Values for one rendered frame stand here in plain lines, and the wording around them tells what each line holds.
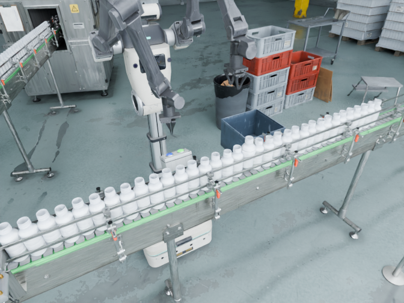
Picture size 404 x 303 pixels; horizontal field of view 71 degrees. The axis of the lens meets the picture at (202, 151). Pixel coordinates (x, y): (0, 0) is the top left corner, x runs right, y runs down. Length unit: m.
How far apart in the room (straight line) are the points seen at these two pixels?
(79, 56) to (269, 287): 3.94
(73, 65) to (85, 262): 3.82
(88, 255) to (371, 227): 2.26
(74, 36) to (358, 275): 4.34
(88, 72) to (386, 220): 4.23
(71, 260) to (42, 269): 0.10
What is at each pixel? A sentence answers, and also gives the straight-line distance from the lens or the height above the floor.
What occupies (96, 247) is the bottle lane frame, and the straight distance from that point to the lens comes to 1.25.
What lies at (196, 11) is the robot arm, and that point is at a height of 1.67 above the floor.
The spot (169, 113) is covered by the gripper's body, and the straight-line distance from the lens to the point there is 1.34.
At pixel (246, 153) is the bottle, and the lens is 1.33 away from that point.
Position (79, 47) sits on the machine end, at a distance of 4.70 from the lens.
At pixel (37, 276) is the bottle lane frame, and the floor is 0.92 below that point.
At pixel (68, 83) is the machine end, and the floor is 0.26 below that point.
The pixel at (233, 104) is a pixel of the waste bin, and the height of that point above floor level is 0.40.
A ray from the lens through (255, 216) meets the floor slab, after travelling 2.59.
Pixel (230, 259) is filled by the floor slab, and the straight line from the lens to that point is 2.29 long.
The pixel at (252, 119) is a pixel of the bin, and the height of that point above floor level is 0.87.
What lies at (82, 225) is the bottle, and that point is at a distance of 1.19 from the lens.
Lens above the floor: 1.90
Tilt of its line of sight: 35 degrees down
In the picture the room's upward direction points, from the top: 1 degrees counter-clockwise
